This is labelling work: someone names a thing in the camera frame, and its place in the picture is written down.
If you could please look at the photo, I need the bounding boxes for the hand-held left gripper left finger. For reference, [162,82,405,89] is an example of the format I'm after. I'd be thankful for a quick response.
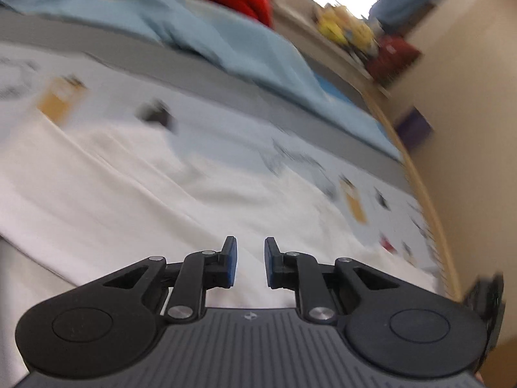
[77,235,238,325]

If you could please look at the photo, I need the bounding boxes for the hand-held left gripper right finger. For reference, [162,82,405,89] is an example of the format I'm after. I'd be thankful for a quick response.
[264,237,421,325]

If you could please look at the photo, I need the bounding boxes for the white garment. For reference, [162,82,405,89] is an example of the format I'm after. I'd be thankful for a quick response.
[0,119,443,388]

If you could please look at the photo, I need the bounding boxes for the purple box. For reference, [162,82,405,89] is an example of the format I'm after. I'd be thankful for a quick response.
[394,107,435,155]

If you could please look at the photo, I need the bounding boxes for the grey printed bed sheet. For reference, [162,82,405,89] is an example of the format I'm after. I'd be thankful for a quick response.
[0,8,445,300]

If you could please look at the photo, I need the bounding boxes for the light blue blanket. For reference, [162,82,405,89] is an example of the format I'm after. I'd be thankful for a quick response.
[0,0,405,163]

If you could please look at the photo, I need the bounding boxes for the red bag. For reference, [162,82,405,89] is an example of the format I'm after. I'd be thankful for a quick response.
[365,34,421,88]

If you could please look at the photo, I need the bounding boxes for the yellow plush toys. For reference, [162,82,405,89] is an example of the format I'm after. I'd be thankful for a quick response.
[315,3,379,56]

